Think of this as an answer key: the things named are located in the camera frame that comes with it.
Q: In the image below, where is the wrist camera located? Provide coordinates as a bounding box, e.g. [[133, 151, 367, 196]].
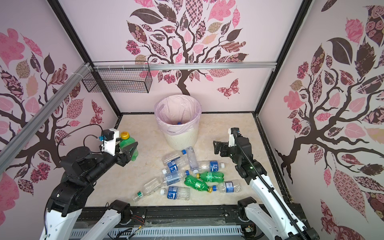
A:
[[228, 128, 239, 148], [98, 129, 120, 156]]

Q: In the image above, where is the clear bottle green cap lower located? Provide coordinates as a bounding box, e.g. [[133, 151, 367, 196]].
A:
[[132, 178, 163, 202]]

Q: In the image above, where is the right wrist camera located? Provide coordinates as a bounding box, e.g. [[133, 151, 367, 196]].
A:
[[228, 128, 239, 148]]

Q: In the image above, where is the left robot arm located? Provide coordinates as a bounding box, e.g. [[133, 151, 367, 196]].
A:
[[40, 142, 138, 240]]

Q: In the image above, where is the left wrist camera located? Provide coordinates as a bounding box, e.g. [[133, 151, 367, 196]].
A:
[[98, 129, 120, 156]]

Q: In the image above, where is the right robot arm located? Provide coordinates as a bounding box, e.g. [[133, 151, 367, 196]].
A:
[[213, 137, 320, 240]]

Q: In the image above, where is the horizontal aluminium rail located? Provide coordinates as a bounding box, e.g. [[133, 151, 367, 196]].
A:
[[93, 62, 277, 71]]

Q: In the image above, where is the clear bottle blue cap tall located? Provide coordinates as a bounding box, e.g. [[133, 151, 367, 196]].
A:
[[186, 147, 199, 174]]

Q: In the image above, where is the black base frame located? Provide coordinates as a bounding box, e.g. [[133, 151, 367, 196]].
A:
[[59, 203, 316, 240]]

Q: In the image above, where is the cream ribbed trash bin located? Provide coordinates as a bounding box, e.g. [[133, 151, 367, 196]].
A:
[[164, 129, 199, 151]]

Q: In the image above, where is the black wire basket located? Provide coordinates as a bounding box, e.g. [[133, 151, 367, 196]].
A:
[[82, 60, 153, 94]]

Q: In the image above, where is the blue label bottle right lower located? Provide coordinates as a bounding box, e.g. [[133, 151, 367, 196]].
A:
[[212, 180, 242, 194]]

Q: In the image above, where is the white slotted cable duct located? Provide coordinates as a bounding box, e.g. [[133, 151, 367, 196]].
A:
[[69, 226, 244, 240]]

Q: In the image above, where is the blue label bottle front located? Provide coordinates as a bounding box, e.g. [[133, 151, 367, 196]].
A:
[[160, 186, 190, 201]]

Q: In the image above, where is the pink plastic bin liner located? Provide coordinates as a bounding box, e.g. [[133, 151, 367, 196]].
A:
[[154, 95, 202, 135]]

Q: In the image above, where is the diagonal aluminium rail left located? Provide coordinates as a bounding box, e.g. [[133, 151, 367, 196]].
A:
[[1, 63, 92, 173]]

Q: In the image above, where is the clear bottle white cap blue label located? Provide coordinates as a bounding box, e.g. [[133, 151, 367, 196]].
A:
[[198, 161, 225, 172]]

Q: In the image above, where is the clear bottle blue cap centre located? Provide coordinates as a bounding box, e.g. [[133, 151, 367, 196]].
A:
[[162, 170, 190, 186]]

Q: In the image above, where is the clear bottle blue cap crushed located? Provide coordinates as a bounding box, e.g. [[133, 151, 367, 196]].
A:
[[162, 150, 187, 165]]

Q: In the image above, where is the green bottle yellow cap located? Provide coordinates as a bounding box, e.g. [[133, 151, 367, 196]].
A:
[[119, 132, 139, 161], [184, 176, 213, 193]]

